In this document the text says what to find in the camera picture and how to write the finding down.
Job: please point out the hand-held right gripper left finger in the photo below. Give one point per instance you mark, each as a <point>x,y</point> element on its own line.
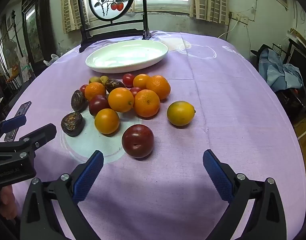
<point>89,177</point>

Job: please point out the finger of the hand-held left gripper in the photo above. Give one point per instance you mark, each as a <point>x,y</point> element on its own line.
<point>14,123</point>
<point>41,132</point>

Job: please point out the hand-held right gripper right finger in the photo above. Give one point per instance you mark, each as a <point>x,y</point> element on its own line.
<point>216,177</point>

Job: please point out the brown passion fruit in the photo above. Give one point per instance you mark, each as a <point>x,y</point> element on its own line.
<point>72,124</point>
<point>78,100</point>
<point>114,85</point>

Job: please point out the red cherry tomato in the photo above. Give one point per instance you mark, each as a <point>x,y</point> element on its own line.
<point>83,88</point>
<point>135,90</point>
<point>128,80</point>

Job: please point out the large dark red plum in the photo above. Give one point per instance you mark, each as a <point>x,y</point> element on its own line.
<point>138,141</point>

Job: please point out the green-yellow orange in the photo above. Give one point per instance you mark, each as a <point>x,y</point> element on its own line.
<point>180,113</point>

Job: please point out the yellow-green longan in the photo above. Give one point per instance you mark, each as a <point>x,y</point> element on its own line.
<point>93,80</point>
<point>104,79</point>

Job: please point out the large mandarin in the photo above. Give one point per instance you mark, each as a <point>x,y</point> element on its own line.
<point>146,103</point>

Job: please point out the small smooth orange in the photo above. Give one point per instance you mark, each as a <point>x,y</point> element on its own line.
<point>141,80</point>

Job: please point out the white oval plate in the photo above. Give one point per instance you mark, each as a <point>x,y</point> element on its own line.
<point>125,55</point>

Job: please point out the person's left hand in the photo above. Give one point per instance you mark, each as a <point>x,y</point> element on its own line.
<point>8,201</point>

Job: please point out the smartphone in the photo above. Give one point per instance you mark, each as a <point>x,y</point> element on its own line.
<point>24,107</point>

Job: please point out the white plastic bag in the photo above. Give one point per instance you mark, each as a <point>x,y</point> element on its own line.
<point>51,59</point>

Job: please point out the purple printed tablecloth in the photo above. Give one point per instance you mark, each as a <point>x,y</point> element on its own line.
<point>218,92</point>

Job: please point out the cardboard box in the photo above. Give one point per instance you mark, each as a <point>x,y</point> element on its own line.
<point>305,142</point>

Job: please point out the dark wooden cabinet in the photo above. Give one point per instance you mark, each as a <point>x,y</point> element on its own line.
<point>32,30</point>

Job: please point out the blue clothes pile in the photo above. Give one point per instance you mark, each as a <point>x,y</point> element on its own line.
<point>275,72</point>

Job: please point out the checked curtain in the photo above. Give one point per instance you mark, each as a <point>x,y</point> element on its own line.
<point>210,0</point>
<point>70,5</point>

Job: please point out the black hat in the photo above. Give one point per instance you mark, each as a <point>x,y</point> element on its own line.
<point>260,51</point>

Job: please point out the black monitor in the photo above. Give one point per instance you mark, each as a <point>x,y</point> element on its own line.
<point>302,62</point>

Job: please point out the white wall outlet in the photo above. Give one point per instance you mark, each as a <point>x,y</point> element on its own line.
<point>239,18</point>

